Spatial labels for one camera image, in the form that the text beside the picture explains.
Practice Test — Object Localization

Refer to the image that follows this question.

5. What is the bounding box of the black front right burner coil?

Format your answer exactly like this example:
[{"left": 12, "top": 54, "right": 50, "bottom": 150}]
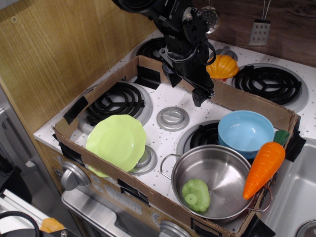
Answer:
[{"left": 190, "top": 122, "right": 219, "bottom": 148}]

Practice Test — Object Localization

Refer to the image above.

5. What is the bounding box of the orange object bottom left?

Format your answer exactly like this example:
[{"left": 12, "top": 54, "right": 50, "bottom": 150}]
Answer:
[{"left": 39, "top": 218, "right": 65, "bottom": 233}]

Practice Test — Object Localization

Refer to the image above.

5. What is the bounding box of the black back left burner coil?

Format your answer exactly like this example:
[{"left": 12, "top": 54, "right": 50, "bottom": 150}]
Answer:
[{"left": 136, "top": 37, "right": 166, "bottom": 62}]

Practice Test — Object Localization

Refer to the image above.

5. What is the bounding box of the hanging metal strainer ladle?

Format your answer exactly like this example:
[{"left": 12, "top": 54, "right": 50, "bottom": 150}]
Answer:
[{"left": 201, "top": 0, "right": 221, "bottom": 35}]

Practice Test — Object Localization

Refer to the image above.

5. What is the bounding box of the green toy lettuce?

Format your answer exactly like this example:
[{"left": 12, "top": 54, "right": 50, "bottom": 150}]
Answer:
[{"left": 182, "top": 179, "right": 210, "bottom": 212}]

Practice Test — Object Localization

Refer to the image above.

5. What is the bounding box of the black burner coil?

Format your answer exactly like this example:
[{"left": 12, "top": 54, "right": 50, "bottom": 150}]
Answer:
[
  {"left": 86, "top": 82, "right": 145, "bottom": 126},
  {"left": 232, "top": 65, "right": 302, "bottom": 105},
  {"left": 136, "top": 37, "right": 166, "bottom": 62},
  {"left": 190, "top": 122, "right": 219, "bottom": 148}
]

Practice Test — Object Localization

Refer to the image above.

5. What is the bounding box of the silver stove knob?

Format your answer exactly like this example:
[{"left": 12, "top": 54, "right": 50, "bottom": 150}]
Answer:
[
  {"left": 157, "top": 107, "right": 190, "bottom": 132},
  {"left": 129, "top": 146, "right": 158, "bottom": 175},
  {"left": 216, "top": 46, "right": 238, "bottom": 61}
]

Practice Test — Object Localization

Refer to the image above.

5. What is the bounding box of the silver oven knob right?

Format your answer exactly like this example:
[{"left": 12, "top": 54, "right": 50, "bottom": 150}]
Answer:
[{"left": 159, "top": 220, "right": 191, "bottom": 237}]

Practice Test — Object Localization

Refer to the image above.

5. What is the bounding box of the hanging metal grater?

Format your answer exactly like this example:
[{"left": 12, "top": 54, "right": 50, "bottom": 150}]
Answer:
[{"left": 248, "top": 0, "right": 271, "bottom": 46}]

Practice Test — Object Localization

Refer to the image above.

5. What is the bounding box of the brown cardboard fence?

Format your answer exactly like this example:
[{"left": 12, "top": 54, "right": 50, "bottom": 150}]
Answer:
[{"left": 54, "top": 56, "right": 301, "bottom": 237}]

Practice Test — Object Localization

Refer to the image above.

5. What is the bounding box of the orange plastic toy carrot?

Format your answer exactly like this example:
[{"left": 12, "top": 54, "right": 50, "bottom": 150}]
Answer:
[{"left": 242, "top": 130, "right": 290, "bottom": 200}]

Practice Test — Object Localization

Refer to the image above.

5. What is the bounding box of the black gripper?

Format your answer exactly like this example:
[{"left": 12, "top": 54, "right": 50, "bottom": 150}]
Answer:
[{"left": 159, "top": 46, "right": 214, "bottom": 107}]

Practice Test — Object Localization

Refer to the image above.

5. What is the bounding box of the silver front stove knob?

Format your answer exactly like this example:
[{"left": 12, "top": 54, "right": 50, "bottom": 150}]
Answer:
[{"left": 129, "top": 146, "right": 158, "bottom": 175}]

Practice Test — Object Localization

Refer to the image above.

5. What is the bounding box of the stainless steel sink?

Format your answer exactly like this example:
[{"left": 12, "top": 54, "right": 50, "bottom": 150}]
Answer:
[{"left": 260, "top": 138, "right": 316, "bottom": 237}]

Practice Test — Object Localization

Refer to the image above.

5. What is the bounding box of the black front left burner coil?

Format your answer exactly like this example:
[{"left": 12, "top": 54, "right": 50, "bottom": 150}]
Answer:
[{"left": 86, "top": 82, "right": 145, "bottom": 126}]

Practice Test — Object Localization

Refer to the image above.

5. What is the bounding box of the light blue plastic bowl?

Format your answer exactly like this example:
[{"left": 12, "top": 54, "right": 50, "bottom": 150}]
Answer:
[{"left": 218, "top": 111, "right": 275, "bottom": 159}]

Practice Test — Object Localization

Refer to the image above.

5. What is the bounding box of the silver oven door handle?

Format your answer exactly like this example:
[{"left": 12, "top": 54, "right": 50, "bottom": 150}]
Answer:
[{"left": 62, "top": 189, "right": 159, "bottom": 237}]

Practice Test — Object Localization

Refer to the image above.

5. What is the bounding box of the orange toy pumpkin half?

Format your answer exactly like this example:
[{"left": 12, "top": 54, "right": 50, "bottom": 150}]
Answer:
[{"left": 206, "top": 55, "right": 239, "bottom": 79}]

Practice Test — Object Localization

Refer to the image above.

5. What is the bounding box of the silver center stove knob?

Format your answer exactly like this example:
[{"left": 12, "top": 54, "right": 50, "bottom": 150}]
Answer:
[{"left": 157, "top": 107, "right": 190, "bottom": 132}]

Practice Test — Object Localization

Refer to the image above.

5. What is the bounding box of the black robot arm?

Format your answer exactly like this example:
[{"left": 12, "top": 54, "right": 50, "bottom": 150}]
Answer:
[{"left": 114, "top": 0, "right": 216, "bottom": 107}]

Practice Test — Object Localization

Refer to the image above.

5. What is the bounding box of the stainless steel pot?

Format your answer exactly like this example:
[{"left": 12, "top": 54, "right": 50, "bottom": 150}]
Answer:
[{"left": 160, "top": 145, "right": 271, "bottom": 222}]

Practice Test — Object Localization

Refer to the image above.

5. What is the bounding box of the silver oven knob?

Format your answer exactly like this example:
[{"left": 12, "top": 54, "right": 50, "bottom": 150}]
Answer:
[
  {"left": 159, "top": 220, "right": 191, "bottom": 237},
  {"left": 61, "top": 161, "right": 91, "bottom": 191}
]

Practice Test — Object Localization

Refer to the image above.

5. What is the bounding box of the silver oven knob left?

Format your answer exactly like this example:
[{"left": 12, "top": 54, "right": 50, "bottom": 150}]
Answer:
[{"left": 61, "top": 161, "right": 91, "bottom": 191}]

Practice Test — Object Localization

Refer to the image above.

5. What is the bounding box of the black back right burner coil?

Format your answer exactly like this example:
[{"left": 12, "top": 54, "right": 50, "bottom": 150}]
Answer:
[{"left": 232, "top": 65, "right": 302, "bottom": 105}]

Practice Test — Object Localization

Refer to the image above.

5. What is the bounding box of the black cable bottom left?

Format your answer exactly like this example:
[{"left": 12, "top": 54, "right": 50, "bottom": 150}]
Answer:
[{"left": 0, "top": 210, "right": 41, "bottom": 237}]

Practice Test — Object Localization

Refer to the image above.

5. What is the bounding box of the silver back stove knob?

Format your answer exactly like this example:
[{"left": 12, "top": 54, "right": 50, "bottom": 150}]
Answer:
[{"left": 216, "top": 46, "right": 238, "bottom": 61}]

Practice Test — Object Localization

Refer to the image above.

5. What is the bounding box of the light green plastic plate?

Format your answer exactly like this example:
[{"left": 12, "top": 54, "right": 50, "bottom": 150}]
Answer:
[{"left": 85, "top": 115, "right": 147, "bottom": 172}]

